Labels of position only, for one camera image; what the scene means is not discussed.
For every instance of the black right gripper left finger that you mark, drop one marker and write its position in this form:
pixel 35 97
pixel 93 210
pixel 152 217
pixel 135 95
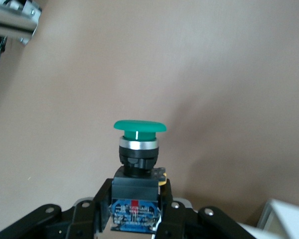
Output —
pixel 84 219

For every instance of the green mushroom push button switch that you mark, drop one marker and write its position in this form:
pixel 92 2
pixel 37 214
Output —
pixel 139 154

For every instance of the aluminium frame profile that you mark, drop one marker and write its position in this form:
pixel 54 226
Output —
pixel 12 17

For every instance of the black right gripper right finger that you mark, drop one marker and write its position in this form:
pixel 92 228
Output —
pixel 179 221

